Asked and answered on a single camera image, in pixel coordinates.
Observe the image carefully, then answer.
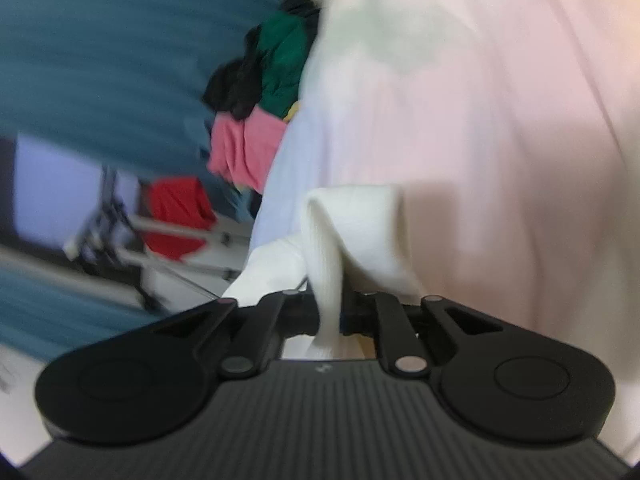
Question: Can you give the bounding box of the white ribbed garment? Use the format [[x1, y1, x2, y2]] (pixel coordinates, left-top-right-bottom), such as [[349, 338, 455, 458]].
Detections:
[[224, 185, 425, 361]]

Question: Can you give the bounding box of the white drying rack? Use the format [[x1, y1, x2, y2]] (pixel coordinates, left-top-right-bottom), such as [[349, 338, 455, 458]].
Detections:
[[0, 169, 252, 311]]

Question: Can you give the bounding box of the red cloth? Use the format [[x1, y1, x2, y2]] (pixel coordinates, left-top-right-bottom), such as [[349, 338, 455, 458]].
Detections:
[[144, 177, 217, 261]]

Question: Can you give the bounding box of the dark framed window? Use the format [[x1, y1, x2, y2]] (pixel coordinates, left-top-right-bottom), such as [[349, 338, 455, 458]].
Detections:
[[0, 132, 147, 252]]

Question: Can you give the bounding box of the pink cloth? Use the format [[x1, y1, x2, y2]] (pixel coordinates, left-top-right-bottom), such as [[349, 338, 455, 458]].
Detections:
[[207, 106, 286, 194]]

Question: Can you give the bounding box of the pastel rainbow bed cover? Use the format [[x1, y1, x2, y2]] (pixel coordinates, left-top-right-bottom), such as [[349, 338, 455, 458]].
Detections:
[[252, 0, 639, 461]]

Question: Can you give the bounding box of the black cloth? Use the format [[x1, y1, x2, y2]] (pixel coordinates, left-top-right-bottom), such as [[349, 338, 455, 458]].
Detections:
[[202, 25, 265, 120]]

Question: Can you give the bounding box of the teal curtain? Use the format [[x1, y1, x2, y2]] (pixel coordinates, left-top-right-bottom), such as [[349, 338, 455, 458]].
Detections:
[[0, 0, 292, 361]]

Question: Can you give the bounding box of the green cloth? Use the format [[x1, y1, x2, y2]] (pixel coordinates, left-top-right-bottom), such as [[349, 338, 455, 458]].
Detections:
[[257, 11, 319, 119]]

